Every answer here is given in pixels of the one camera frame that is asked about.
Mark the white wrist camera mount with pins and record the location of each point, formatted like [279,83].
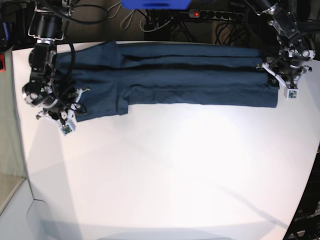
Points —
[65,126]
[289,81]

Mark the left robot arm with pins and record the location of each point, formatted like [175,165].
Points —
[295,48]

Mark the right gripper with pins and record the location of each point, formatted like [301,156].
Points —
[63,107]

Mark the black power strip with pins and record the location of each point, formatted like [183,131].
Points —
[216,15]

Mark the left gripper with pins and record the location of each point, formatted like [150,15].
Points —
[284,66]

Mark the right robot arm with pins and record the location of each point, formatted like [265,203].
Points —
[47,28]

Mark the dark blue t-shirt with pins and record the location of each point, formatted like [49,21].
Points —
[120,75]

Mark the blue plastic bin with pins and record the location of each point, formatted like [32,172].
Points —
[156,4]

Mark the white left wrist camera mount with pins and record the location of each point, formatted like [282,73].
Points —
[289,81]

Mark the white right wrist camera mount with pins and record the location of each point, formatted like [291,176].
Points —
[65,126]

